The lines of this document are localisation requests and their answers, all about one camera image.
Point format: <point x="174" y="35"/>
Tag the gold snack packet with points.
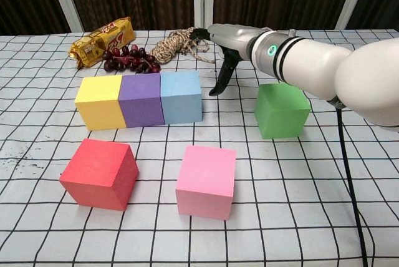
<point x="99" y="42"/>

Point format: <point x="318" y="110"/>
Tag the purple foam cube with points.
<point x="140" y="104"/>

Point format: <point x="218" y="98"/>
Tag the green foam cube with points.
<point x="280" y="114"/>

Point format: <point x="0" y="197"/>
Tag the dark red grape bunch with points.
<point x="134" y="61"/>

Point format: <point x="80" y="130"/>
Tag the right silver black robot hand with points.
<point x="233" y="39"/>

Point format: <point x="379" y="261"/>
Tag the light blue foam cube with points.
<point x="180" y="101"/>

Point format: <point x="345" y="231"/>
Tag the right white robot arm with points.
<point x="311" y="61"/>

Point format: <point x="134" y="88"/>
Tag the red foam cube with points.
<point x="96" y="173"/>

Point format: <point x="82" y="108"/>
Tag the pink foam cube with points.
<point x="205" y="182"/>

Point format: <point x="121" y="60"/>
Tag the yellow foam cube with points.
<point x="98" y="104"/>

